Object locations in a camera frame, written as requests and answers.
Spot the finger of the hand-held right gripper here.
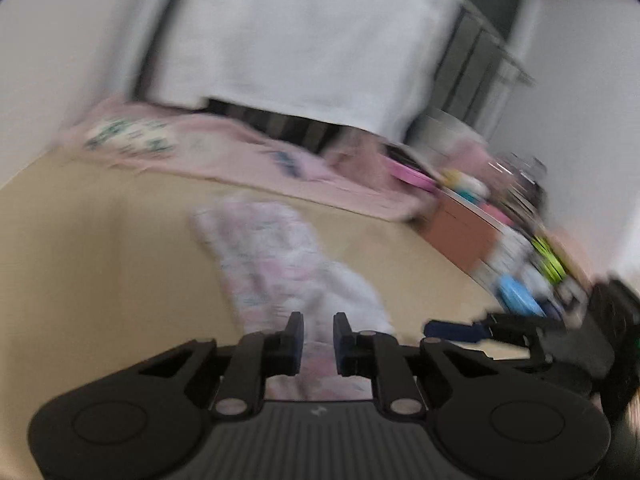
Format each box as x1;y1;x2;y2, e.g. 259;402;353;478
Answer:
424;312;568;361

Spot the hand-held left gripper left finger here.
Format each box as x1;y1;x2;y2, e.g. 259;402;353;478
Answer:
140;311;305;418

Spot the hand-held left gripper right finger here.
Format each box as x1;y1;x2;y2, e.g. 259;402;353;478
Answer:
333;312;506;418

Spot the pink floral garment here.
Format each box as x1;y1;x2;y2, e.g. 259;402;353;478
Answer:
190;195;398;403

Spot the light blue object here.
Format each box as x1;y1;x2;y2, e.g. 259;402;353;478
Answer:
497;275;546;318

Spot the white printed box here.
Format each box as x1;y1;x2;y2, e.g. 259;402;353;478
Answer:
475;225;532;286

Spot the yellow-green object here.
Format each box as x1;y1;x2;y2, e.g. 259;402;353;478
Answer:
530;235;568;283

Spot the terracotta box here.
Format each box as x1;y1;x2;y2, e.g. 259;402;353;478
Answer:
420;192;501;273

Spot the yellow and white plush toy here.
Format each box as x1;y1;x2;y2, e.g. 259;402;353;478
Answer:
442;170;491;206

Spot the bright pink flat case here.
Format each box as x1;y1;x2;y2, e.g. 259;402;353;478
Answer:
387;157;441;193

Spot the pink pouch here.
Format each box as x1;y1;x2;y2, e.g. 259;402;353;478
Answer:
450;137;496;176

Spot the pink ribbed knit garment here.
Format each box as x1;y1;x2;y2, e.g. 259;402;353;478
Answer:
325;130;396;186

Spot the pink fuzzy blanket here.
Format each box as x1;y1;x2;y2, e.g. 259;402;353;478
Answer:
57;95;426;223

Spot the cream garment with green flowers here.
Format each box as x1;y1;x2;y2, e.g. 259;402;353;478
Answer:
82;117;173;158

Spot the white hanging garment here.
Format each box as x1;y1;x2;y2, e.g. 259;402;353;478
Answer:
135;0;468;141

